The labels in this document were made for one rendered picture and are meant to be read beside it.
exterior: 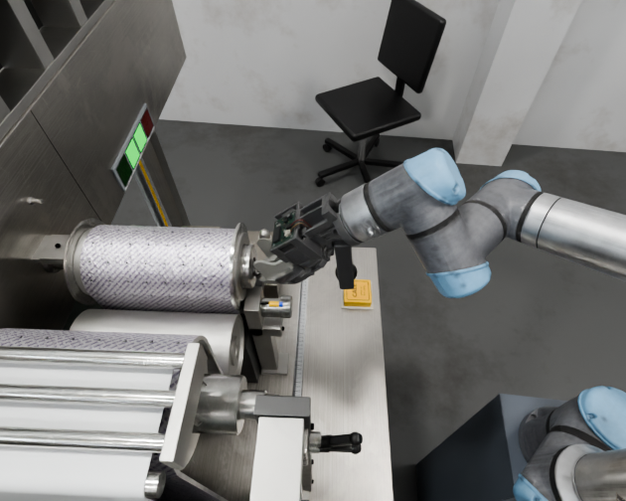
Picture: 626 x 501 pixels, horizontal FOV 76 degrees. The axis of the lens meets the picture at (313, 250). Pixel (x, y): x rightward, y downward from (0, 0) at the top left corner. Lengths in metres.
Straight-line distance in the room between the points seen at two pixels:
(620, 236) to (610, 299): 2.02
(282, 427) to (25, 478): 0.21
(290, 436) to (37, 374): 0.25
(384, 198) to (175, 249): 0.33
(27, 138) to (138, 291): 0.29
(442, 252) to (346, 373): 0.51
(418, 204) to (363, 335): 0.55
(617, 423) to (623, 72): 2.56
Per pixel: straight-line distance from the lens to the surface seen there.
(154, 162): 1.66
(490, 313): 2.24
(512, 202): 0.62
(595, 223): 0.59
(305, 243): 0.57
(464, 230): 0.55
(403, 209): 0.52
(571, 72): 3.04
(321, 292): 1.06
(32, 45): 0.85
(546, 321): 2.34
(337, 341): 1.00
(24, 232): 0.77
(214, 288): 0.65
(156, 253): 0.67
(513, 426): 1.03
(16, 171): 0.76
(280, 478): 0.37
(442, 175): 0.50
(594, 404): 0.84
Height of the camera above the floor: 1.81
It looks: 53 degrees down
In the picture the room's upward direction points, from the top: straight up
